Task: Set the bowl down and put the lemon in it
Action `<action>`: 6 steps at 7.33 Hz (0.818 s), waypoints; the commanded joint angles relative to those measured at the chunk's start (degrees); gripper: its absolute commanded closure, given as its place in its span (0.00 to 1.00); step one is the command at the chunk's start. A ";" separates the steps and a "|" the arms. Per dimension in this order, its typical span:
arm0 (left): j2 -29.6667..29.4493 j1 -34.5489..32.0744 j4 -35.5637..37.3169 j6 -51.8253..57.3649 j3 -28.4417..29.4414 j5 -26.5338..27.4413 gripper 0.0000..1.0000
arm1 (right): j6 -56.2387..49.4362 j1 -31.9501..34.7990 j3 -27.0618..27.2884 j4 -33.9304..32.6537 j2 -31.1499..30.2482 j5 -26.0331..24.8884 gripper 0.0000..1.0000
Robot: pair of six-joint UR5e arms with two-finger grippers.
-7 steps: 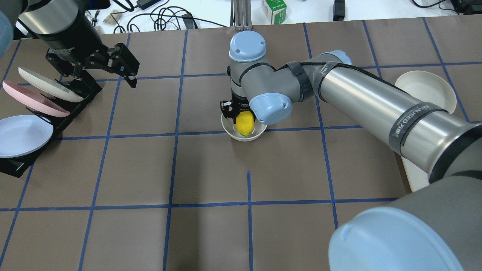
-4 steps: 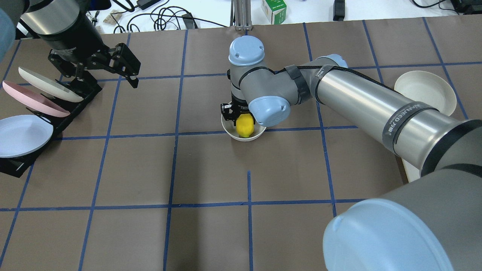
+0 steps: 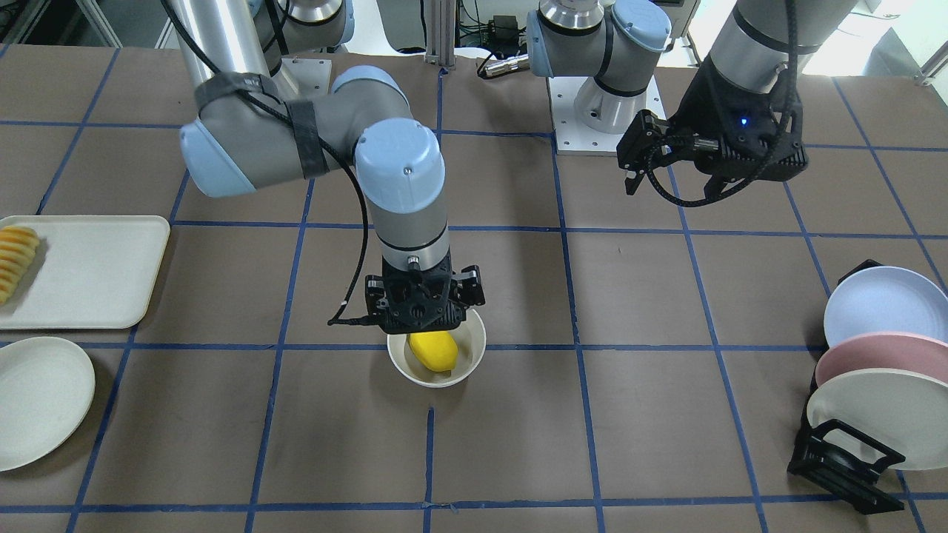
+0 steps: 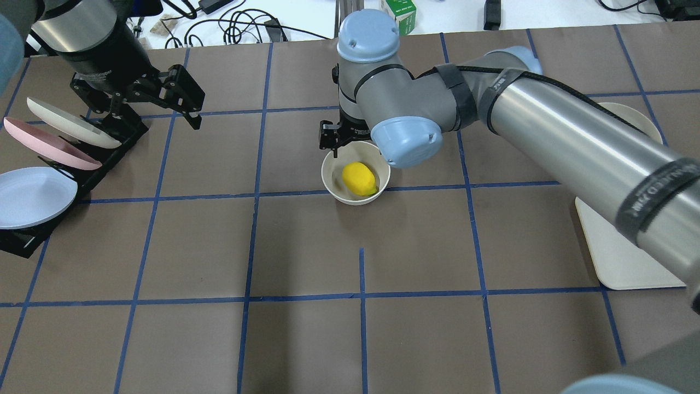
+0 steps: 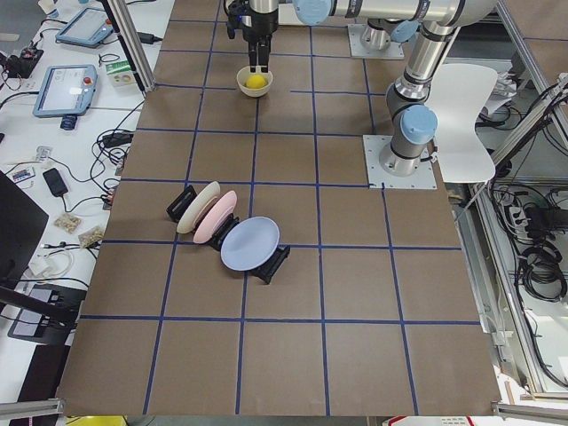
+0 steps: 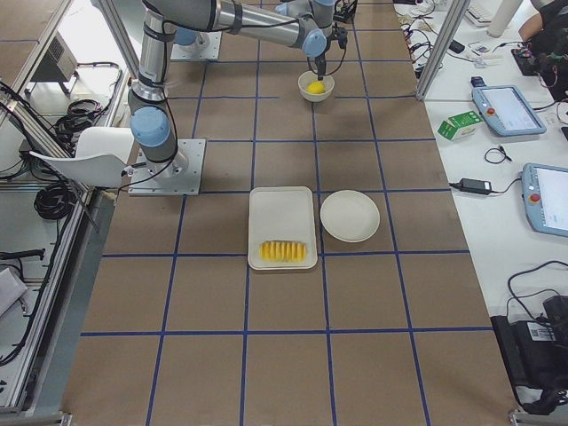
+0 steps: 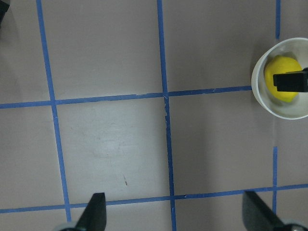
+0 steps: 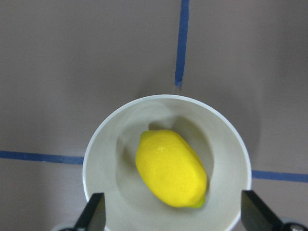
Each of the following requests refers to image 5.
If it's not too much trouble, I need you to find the light blue plate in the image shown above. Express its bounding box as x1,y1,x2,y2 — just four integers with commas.
221,217,280,272

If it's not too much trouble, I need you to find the aluminium frame post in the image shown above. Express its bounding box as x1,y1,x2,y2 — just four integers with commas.
100,0,155,93

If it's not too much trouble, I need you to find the yellow lemon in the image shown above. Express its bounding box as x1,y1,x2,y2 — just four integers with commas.
245,74,268,90

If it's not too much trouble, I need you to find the white chair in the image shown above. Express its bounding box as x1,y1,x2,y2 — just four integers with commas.
426,63,497,184

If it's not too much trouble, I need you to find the white bowl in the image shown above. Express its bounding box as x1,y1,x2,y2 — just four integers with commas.
236,66,273,98

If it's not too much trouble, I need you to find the cream plate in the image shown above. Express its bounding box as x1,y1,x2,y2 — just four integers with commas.
177,181,220,234

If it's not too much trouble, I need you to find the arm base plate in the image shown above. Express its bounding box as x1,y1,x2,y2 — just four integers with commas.
347,24,405,60
363,135,437,190

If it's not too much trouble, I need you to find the green white box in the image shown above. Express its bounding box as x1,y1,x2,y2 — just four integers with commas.
105,60,136,87

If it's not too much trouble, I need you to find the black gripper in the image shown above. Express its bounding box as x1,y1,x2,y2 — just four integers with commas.
224,0,279,74

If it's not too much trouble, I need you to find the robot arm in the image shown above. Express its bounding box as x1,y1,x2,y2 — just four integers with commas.
223,1,495,72
387,21,455,161

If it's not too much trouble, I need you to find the pink plate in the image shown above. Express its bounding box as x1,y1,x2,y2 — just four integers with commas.
193,190,238,244

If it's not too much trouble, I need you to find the black power adapter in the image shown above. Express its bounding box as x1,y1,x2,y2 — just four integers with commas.
137,32,162,44

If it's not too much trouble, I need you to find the black dish rack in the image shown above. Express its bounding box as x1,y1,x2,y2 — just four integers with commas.
166,185,290,284

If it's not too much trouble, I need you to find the teach pendant tablet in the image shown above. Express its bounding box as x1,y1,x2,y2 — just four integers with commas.
33,64,98,118
55,7,114,48

